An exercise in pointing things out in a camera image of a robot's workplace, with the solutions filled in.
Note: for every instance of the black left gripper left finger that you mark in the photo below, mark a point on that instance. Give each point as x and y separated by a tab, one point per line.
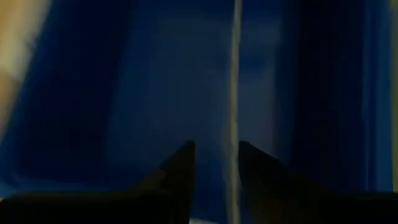
124	208

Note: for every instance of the large blue plastic bin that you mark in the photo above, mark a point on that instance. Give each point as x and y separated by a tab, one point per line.
140	93

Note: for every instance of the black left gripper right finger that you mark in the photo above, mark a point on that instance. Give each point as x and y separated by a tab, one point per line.
295	205

